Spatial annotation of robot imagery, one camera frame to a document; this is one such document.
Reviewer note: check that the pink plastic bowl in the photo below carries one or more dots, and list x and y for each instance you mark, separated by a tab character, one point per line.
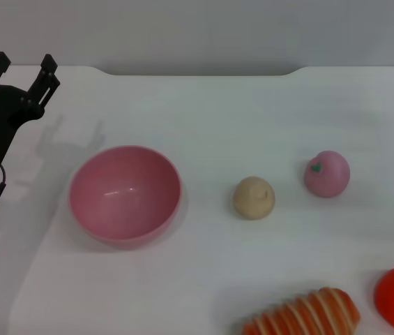
125	197

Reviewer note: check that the pink toy peach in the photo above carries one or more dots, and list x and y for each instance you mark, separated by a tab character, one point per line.
327	174

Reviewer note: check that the beige toy bun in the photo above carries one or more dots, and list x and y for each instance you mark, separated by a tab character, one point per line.
253	199

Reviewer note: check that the orange white striped toy bread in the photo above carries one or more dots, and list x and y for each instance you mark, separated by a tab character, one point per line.
308	314

